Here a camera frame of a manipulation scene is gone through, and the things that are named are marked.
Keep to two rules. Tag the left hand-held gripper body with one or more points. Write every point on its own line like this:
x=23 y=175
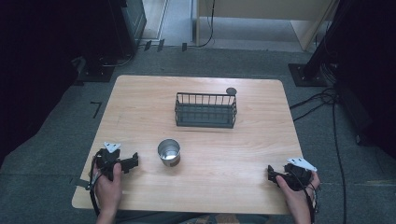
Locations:
x=106 y=158

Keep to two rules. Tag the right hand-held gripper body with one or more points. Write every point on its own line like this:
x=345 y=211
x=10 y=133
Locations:
x=297 y=179

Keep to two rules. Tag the silver metal cup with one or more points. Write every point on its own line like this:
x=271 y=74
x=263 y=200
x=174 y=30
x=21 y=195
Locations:
x=169 y=153

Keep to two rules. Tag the person's right hand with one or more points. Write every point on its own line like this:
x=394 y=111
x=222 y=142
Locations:
x=300 y=199

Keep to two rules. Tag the person's left hand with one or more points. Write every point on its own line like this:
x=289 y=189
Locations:
x=107 y=193

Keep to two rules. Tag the grey tape strip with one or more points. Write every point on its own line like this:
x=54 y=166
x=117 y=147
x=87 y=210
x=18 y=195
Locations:
x=81 y=183

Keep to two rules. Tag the black stand with flat base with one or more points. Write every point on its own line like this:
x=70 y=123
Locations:
x=96 y=73

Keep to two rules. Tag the dark round disc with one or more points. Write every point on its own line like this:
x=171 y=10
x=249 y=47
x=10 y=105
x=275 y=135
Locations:
x=231 y=91

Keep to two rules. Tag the black stand with square base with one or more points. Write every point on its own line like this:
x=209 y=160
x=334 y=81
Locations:
x=306 y=74

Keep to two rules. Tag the small black tape strip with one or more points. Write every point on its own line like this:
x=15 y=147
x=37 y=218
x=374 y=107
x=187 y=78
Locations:
x=148 y=45

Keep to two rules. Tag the dark cabinet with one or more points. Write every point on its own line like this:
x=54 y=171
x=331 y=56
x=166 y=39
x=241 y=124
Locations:
x=132 y=21

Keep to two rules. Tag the light wooden cabinet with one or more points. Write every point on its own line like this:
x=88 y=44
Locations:
x=264 y=12

